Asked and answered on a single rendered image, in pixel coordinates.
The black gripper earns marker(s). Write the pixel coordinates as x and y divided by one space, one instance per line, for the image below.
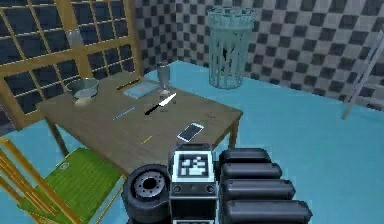
146 193

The green seat wooden chair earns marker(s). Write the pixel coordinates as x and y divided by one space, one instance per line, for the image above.
76 186

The brown wooden table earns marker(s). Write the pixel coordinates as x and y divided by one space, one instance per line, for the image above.
133 123

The grey metal bowl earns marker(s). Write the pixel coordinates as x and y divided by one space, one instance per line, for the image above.
82 87

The cream egg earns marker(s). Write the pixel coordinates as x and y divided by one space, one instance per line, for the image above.
82 100

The grey metal cup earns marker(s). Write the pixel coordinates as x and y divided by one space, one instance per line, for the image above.
163 75

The white framed phone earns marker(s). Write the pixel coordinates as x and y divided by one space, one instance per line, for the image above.
190 132

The grey metal ladder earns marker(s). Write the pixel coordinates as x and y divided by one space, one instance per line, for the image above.
363 76

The short yellow pencil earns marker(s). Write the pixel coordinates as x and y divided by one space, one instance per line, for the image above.
146 139

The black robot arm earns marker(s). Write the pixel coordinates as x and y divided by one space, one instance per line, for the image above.
256 190

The wooden framed window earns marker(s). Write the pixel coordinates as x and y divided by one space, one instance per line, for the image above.
50 50

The blue pen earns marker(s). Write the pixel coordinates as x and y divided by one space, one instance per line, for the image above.
124 113

